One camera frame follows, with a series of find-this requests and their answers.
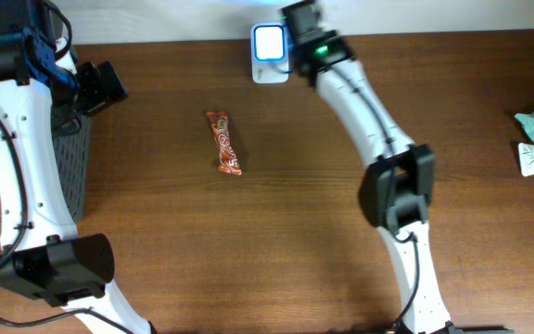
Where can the orange red snack bar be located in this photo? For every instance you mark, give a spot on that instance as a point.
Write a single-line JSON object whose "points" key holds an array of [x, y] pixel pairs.
{"points": [[219, 124]]}

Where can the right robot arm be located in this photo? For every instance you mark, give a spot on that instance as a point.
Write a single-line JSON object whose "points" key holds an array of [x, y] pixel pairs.
{"points": [[397, 186]]}

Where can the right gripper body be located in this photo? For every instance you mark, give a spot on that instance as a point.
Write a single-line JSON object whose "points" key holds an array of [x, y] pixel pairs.
{"points": [[301, 16]]}

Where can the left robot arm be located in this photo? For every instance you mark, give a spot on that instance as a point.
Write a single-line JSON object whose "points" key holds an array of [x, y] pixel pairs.
{"points": [[46, 92]]}

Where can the grey plastic mesh basket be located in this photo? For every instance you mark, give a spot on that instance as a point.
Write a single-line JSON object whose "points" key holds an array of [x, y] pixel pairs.
{"points": [[70, 167]]}

